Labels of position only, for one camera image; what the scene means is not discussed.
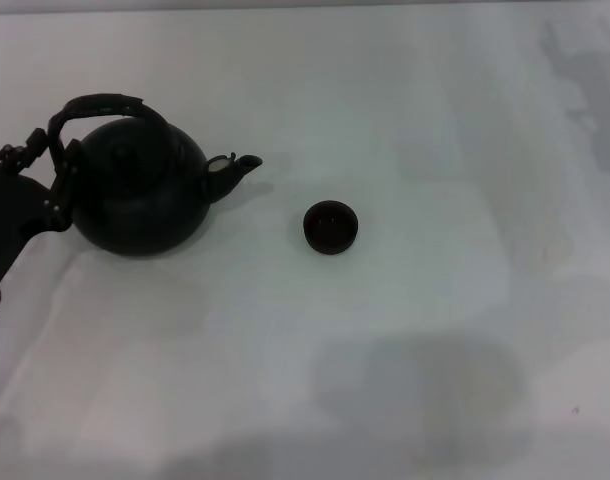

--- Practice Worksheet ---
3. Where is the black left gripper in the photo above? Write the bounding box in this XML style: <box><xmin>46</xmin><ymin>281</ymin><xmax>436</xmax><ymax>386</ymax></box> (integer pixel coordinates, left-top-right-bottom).
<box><xmin>0</xmin><ymin>127</ymin><xmax>87</xmax><ymax>294</ymax></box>

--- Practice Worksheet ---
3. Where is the black round teapot with handle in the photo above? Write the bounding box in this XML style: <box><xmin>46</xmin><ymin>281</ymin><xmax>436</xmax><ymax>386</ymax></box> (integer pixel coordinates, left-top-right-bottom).
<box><xmin>47</xmin><ymin>92</ymin><xmax>264</xmax><ymax>258</ymax></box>

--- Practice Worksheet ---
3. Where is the small dark brown teacup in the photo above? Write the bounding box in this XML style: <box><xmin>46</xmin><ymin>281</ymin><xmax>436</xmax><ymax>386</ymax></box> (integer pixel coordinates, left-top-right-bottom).
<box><xmin>302</xmin><ymin>199</ymin><xmax>360</xmax><ymax>255</ymax></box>

